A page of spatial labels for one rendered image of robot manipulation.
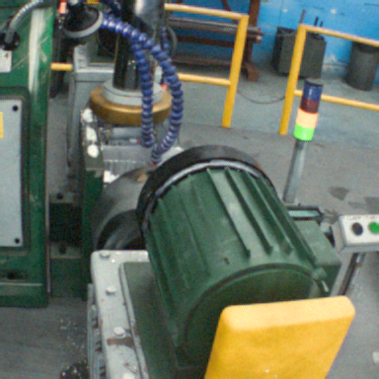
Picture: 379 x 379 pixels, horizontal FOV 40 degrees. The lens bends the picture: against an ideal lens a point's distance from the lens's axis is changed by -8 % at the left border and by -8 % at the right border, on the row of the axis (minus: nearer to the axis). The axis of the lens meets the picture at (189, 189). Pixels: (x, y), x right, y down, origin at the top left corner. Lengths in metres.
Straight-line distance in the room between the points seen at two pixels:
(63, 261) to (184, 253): 0.67
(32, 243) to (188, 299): 0.64
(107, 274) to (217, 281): 0.30
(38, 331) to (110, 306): 0.49
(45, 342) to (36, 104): 0.50
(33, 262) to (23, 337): 0.17
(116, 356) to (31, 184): 0.49
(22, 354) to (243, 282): 0.72
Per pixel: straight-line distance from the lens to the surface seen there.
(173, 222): 0.63
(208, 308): 0.53
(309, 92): 1.63
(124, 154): 1.19
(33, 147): 1.03
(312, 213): 1.53
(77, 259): 1.22
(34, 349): 1.17
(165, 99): 1.19
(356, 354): 1.30
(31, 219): 1.11
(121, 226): 0.95
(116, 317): 0.72
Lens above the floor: 1.65
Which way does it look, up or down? 29 degrees down
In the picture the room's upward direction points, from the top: 9 degrees clockwise
